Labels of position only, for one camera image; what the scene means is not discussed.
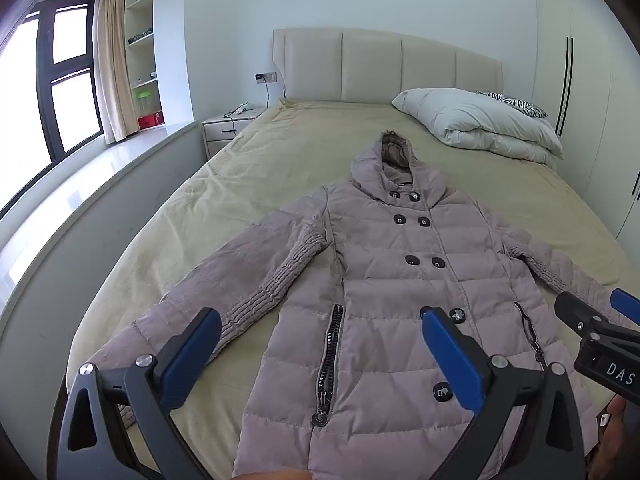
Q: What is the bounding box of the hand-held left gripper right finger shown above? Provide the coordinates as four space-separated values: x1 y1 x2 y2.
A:
422 307 587 480

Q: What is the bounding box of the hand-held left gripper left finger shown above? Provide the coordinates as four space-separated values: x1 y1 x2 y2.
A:
57 307 223 480

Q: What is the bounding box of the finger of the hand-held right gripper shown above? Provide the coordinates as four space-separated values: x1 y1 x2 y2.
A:
611 287 640 322
554 291 616 341

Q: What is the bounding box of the mauve hooded puffer jacket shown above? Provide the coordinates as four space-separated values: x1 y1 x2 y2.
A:
82 131 621 480

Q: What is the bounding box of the person's right hand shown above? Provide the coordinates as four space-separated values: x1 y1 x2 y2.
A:
599 394 630 465

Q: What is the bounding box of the bed with beige sheet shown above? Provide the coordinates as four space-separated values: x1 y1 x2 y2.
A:
65 97 640 461

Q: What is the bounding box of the white window sill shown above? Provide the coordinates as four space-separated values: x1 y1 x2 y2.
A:
0 120 207 343

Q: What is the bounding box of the white wardrobe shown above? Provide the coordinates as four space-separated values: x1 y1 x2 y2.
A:
529 0 640 247

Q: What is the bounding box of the zebra print pillow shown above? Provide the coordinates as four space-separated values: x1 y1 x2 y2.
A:
472 91 548 119

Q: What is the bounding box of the white pillow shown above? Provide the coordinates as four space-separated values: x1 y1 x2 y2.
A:
391 88 564 163

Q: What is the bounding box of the white nightstand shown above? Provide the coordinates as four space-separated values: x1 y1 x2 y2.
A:
201 106 266 158

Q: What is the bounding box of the black framed window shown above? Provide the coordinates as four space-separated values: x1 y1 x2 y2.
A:
0 2 104 217

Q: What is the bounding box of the cream padded headboard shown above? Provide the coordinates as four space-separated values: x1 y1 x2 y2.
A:
272 28 504 106

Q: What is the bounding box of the beige curtain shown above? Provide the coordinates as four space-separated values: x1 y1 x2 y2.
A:
94 0 133 143

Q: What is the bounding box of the black cable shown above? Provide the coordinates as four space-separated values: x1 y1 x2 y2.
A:
223 81 271 136

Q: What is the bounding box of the cream wall shelf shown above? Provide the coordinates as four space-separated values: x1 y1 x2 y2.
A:
124 0 167 133

